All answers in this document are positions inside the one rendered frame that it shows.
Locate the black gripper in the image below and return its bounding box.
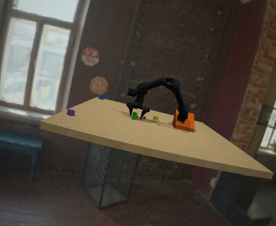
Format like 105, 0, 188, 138
126, 98, 150, 119

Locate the small purple block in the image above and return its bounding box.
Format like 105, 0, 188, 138
67, 109, 75, 116

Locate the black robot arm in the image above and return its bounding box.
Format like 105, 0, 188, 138
127, 77, 189, 123

